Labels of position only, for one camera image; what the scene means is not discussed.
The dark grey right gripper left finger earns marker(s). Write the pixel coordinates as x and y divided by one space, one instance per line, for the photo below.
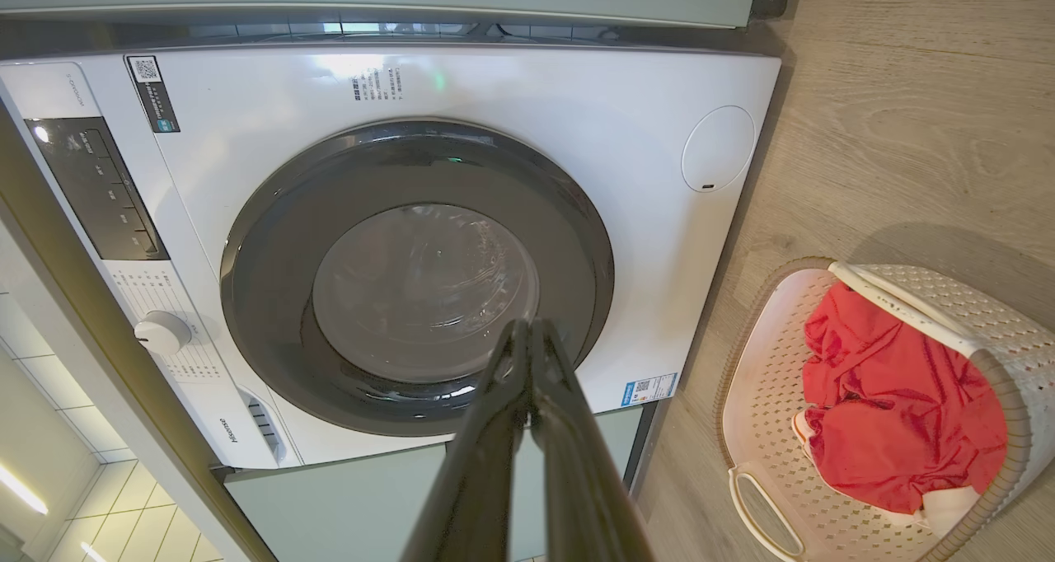
474 480

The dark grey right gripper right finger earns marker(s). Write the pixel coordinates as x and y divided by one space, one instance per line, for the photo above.
581 480

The white perforated laundry basket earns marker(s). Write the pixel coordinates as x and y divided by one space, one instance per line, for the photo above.
766 397

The wide pale green cabinet door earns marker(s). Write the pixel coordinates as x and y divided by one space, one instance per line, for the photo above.
371 496

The blue energy label sticker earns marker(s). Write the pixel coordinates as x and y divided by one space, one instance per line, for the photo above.
649 389

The dark round washing machine door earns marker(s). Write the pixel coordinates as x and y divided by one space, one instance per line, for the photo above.
272 298

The red garment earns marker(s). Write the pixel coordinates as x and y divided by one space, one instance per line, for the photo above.
898 414

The white round program knob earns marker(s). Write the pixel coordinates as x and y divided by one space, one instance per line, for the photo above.
162 333

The white round filter cover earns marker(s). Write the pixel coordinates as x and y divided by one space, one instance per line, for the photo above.
719 148

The white front-load washing machine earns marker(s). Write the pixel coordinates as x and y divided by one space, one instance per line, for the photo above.
577 92

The black control display panel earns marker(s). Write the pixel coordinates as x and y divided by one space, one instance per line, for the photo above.
95 187

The black QR code sticker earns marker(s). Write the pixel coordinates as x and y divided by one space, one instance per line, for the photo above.
152 96

